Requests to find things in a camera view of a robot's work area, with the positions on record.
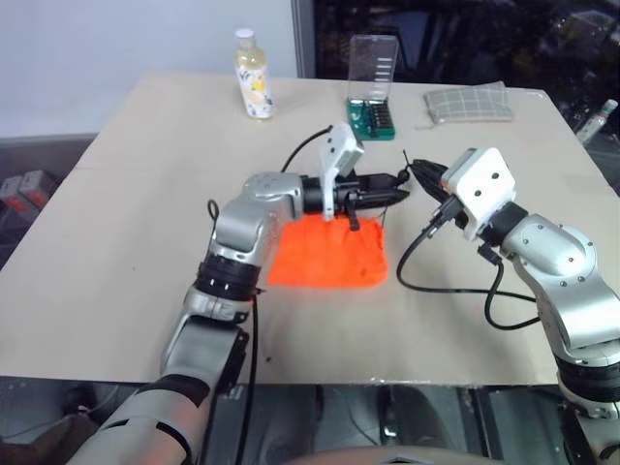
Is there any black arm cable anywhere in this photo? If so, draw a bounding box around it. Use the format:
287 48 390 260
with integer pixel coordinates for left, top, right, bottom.
206 124 337 465
396 195 542 331

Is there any dark window frame post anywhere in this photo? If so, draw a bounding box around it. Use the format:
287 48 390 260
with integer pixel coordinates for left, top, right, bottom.
291 0 317 79

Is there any grey and red box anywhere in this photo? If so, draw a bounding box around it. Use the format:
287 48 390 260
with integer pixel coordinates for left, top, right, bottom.
0 175 28 220
18 170 59 210

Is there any clear bottle green label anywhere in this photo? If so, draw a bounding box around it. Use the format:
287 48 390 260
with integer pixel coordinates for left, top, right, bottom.
577 98 619 147

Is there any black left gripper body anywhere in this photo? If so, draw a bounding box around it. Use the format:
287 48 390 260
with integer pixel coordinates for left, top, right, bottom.
332 173 370 231

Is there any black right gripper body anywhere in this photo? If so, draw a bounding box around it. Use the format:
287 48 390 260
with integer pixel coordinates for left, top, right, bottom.
437 166 454 202

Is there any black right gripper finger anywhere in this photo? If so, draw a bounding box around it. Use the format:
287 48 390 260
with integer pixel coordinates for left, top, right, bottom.
416 169 448 202
412 158 450 178

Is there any grey checked fabric pouch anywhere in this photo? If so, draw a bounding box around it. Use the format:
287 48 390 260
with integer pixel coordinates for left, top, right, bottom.
422 81 515 129

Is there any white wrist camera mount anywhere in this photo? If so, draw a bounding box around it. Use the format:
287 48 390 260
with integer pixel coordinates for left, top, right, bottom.
440 146 518 242
316 122 366 223

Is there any yellow drink bottle white cap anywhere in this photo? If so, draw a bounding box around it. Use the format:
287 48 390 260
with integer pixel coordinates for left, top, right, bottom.
232 28 277 120

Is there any orange cloth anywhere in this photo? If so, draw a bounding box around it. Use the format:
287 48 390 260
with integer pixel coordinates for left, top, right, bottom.
266 215 390 290

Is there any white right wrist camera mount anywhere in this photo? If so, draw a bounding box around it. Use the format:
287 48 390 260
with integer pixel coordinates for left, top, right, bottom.
440 146 518 242

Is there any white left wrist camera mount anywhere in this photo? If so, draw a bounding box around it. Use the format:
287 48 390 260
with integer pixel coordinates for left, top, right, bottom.
316 122 366 223

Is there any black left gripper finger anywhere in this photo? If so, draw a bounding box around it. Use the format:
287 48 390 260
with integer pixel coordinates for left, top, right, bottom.
359 189 412 209
364 171 404 192

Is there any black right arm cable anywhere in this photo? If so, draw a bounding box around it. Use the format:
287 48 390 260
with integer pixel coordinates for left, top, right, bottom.
396 195 542 331

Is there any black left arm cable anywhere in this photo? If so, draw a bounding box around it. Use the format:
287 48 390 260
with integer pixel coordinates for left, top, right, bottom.
206 124 337 465

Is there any green bit case clear lid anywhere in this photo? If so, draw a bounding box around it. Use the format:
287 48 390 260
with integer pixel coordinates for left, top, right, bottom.
346 34 401 143

